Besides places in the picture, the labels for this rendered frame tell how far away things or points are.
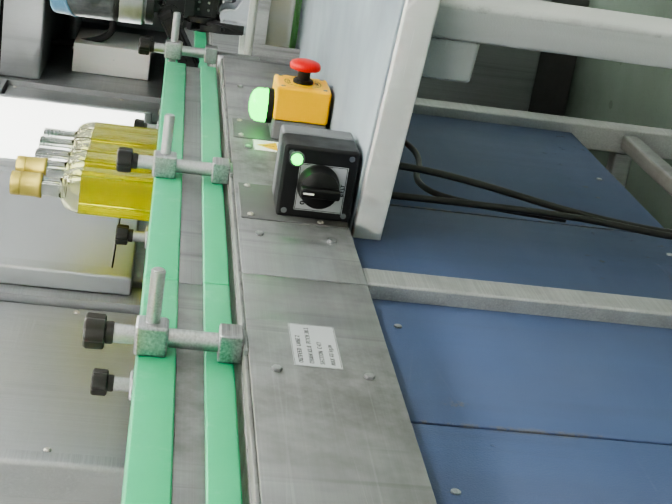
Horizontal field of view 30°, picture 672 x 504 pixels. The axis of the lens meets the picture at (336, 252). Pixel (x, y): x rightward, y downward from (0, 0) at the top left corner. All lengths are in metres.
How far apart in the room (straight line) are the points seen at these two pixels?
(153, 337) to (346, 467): 0.23
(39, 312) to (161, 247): 0.57
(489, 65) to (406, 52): 1.76
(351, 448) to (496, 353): 0.28
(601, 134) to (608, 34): 0.71
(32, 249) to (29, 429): 0.47
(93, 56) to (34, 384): 1.54
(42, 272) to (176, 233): 0.57
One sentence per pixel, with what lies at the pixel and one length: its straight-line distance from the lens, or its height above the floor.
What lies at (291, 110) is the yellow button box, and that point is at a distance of 1.59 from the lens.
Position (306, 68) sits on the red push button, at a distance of 1.60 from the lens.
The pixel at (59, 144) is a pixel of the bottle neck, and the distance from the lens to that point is 1.97.
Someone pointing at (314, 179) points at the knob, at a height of 0.80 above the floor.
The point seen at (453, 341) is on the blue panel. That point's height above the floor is 0.68.
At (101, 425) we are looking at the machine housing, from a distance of 1.53.
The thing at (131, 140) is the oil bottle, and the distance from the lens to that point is 1.96.
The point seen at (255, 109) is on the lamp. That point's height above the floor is 0.85.
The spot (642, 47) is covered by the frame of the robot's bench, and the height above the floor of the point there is 0.49.
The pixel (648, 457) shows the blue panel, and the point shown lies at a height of 0.56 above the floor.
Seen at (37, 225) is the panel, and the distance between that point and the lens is 2.02.
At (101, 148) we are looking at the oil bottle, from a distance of 1.91.
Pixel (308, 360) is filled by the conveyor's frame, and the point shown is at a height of 0.83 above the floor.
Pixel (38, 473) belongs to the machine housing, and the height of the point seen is 1.06.
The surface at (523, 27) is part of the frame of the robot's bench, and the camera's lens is 1.29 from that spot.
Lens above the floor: 0.97
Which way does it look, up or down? 9 degrees down
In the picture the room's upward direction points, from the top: 84 degrees counter-clockwise
